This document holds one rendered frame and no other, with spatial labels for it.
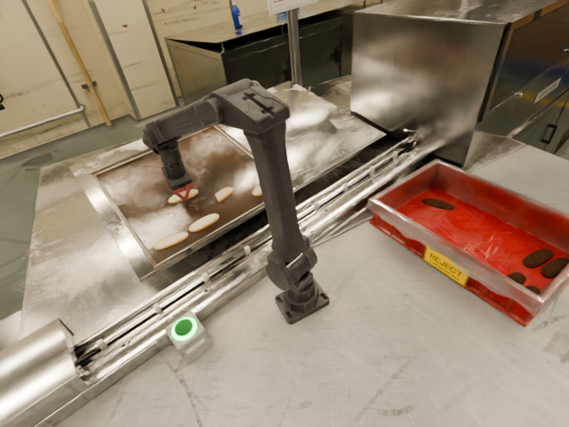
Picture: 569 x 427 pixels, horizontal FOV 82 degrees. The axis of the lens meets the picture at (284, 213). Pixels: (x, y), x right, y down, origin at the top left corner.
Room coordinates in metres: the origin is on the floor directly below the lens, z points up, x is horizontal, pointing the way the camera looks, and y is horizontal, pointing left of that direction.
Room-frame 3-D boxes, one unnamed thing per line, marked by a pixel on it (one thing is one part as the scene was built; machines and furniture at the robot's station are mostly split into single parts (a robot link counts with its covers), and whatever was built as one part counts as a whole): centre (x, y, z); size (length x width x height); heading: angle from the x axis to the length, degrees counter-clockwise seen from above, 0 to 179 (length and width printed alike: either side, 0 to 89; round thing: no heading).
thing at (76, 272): (1.25, 0.07, 0.41); 1.80 x 1.16 x 0.82; 113
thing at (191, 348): (0.41, 0.26, 0.84); 0.08 x 0.08 x 0.11; 35
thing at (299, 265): (0.50, 0.00, 0.94); 0.09 x 0.05 x 0.10; 41
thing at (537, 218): (0.62, -0.51, 0.88); 0.49 x 0.34 x 0.10; 31
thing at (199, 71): (3.51, -0.19, 0.51); 1.93 x 1.05 x 1.02; 125
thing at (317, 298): (0.49, -0.01, 0.86); 0.12 x 0.09 x 0.08; 113
